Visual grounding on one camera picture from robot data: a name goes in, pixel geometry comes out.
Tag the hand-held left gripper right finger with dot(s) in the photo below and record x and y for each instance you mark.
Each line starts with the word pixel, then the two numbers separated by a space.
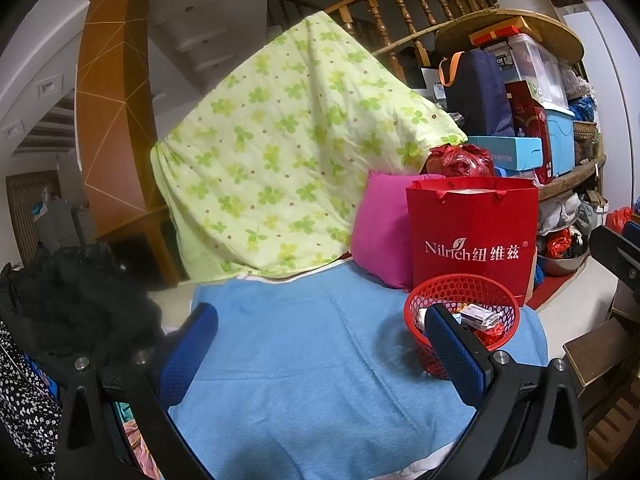
pixel 452 350

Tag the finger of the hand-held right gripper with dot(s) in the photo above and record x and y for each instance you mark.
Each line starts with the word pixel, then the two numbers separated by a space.
pixel 617 255

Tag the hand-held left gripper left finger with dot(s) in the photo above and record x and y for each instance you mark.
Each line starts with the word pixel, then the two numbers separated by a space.
pixel 192 345

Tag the red plastic basket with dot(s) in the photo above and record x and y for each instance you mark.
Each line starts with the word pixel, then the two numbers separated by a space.
pixel 417 340

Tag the red plastic bag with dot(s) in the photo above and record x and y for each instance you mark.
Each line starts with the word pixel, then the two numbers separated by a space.
pixel 492 334
pixel 460 160
pixel 557 245
pixel 620 217

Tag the white bedsheet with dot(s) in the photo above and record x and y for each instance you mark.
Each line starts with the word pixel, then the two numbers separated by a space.
pixel 170 300

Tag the steel bowl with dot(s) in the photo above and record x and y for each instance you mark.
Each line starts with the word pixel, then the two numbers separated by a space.
pixel 562 265

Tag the white plastic bag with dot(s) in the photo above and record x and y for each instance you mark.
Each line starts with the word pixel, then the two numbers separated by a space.
pixel 565 210

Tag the red floor mat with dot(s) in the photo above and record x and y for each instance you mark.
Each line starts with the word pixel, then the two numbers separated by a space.
pixel 542 292

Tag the wooden shelf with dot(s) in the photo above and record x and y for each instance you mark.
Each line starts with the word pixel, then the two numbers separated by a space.
pixel 575 175

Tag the pink striped cloth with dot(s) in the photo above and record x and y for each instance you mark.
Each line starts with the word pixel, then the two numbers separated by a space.
pixel 132 435

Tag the blue towel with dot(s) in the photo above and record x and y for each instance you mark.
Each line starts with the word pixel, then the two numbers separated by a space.
pixel 310 360

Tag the woven basket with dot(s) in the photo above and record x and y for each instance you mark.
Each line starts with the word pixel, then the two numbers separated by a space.
pixel 585 130

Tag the red paper bag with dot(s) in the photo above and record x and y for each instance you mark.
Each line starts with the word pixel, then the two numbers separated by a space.
pixel 470 220

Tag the blue storage bin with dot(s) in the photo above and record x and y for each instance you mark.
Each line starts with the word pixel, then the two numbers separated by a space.
pixel 560 135

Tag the pink pillow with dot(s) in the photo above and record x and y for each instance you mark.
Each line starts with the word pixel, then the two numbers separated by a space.
pixel 385 230

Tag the light blue box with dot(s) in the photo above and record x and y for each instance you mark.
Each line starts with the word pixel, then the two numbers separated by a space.
pixel 515 152

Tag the blue plastic bag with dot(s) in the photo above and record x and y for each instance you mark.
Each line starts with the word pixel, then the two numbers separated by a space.
pixel 582 107

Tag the red gift box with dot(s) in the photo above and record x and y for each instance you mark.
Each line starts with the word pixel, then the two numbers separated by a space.
pixel 530 120

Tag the grey cabinet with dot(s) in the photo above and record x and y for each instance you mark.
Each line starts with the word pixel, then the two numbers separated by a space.
pixel 60 225

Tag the black white floral garment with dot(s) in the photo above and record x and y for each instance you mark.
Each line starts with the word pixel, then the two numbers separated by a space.
pixel 25 410

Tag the clear storage bin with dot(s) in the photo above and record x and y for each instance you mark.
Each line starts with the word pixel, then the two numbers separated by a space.
pixel 535 70

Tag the green floral quilt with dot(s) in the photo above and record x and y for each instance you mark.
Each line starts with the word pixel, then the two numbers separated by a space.
pixel 280 160

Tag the wooden lattice door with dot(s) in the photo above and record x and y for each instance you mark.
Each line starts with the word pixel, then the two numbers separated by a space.
pixel 20 220

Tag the round wooden tabletop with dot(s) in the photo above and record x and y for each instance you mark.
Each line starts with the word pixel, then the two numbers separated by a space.
pixel 555 35

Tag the orange wooden cabinet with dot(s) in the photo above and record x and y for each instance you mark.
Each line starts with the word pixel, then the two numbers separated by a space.
pixel 115 110

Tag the orange flat box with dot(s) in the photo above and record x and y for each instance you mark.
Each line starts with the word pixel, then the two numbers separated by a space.
pixel 500 30

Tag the recessed ceiling light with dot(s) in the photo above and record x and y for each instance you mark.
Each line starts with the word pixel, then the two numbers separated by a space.
pixel 12 127
pixel 50 86

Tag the wooden stair railing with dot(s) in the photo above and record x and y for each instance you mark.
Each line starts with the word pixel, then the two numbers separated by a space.
pixel 378 22

